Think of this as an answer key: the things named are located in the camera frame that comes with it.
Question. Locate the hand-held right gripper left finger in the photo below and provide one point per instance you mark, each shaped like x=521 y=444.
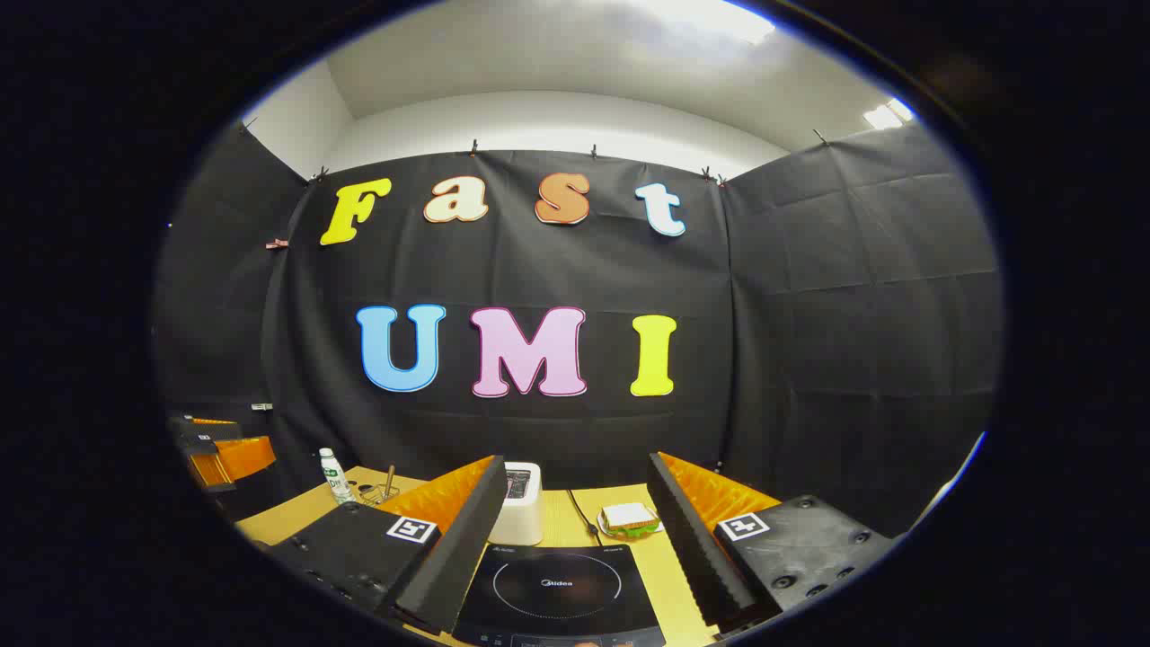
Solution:
x=458 y=548

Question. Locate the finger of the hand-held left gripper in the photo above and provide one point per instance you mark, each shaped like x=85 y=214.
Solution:
x=238 y=458
x=211 y=427

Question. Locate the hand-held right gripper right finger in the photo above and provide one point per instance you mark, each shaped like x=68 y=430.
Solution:
x=696 y=539

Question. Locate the black induction cooktop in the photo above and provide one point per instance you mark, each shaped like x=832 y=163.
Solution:
x=561 y=593

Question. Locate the white toaster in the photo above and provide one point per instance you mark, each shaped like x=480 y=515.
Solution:
x=521 y=517

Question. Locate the sandwich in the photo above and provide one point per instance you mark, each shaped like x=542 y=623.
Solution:
x=629 y=517

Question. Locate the white green-label plastic bottle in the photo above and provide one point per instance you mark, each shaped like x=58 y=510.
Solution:
x=337 y=478

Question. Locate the black backdrop cloth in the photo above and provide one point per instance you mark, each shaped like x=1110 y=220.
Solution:
x=539 y=270

